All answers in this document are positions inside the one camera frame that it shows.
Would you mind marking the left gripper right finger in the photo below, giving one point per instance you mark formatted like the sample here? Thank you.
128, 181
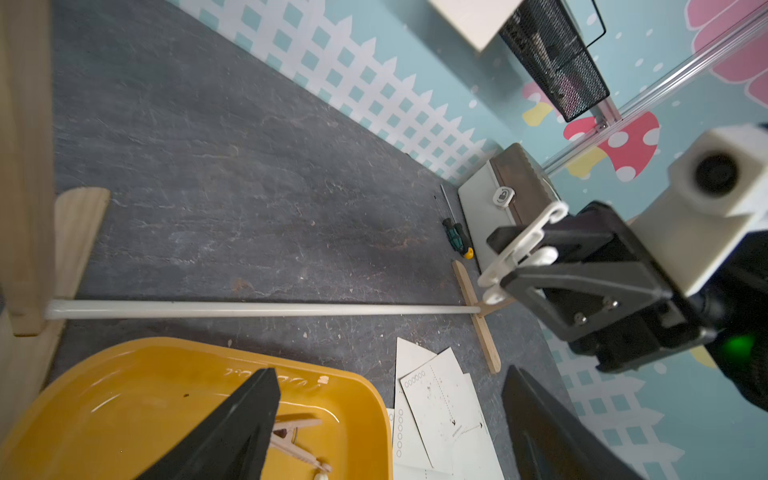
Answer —
548, 441

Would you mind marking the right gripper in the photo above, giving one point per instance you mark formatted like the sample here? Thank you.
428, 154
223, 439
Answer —
621, 302

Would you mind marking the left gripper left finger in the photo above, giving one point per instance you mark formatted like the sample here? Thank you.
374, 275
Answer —
231, 442

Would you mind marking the postcard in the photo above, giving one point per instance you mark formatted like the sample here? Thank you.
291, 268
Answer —
410, 459
477, 21
474, 455
441, 405

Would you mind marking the pink clothespin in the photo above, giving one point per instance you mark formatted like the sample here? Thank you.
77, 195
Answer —
283, 439

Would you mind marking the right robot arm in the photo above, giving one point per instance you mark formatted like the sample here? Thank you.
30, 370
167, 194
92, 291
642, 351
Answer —
740, 347

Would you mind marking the brown lid storage box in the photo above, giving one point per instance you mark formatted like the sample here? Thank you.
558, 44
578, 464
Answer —
510, 189

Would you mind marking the yellow plastic tray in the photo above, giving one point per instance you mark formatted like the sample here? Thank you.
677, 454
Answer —
116, 413

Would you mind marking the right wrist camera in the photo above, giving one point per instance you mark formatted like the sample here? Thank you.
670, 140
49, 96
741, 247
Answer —
717, 194

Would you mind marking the green handle screwdriver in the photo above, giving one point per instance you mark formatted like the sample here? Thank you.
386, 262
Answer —
454, 230

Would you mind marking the black mesh wall basket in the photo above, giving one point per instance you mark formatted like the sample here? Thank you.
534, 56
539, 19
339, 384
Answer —
545, 40

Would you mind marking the wooden string rack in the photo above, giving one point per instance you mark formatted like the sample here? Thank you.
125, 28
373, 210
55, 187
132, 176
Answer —
47, 238

